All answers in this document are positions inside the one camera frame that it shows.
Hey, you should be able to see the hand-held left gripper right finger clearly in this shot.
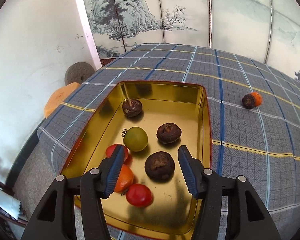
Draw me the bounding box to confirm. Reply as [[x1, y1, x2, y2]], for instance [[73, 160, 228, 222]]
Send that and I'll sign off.
[[177, 145, 282, 240]]

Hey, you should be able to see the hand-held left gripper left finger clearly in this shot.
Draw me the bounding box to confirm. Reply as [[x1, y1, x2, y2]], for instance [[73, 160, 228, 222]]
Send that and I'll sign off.
[[21, 145, 126, 240]]

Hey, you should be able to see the orange tangerine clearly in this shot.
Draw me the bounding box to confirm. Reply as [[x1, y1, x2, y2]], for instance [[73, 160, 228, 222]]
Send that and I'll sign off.
[[251, 91, 264, 106], [114, 164, 134, 193]]

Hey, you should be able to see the red tomato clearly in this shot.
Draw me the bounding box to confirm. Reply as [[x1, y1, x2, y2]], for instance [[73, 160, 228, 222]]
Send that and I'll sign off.
[[126, 183, 153, 207], [105, 144, 133, 166]]

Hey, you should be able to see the green tomato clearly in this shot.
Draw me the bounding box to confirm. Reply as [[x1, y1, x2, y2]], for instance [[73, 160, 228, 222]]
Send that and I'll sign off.
[[122, 127, 148, 152]]

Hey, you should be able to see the red and gold tin box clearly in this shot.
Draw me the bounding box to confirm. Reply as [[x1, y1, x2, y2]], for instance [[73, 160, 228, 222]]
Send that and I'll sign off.
[[61, 80, 212, 236]]

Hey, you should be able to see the grey plaid tablecloth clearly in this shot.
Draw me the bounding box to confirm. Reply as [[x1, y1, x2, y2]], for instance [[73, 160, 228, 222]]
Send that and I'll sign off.
[[14, 43, 300, 240]]

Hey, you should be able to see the grey round stone disc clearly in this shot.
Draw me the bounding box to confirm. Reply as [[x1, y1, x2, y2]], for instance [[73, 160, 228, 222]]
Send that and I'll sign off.
[[65, 62, 95, 85]]

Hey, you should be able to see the painted landscape folding screen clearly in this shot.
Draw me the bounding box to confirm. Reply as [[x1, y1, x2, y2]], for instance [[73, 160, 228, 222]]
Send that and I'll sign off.
[[80, 0, 300, 88]]

